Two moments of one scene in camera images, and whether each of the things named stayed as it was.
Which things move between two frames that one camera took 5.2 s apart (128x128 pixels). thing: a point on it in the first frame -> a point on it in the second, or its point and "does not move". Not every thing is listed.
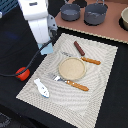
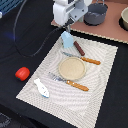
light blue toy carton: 47,50 -> 67,40
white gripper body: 42,24 -> 67,14
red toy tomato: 24,75 does not move
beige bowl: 124,16 does not move
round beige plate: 71,68 does not move
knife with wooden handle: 89,60 does not move
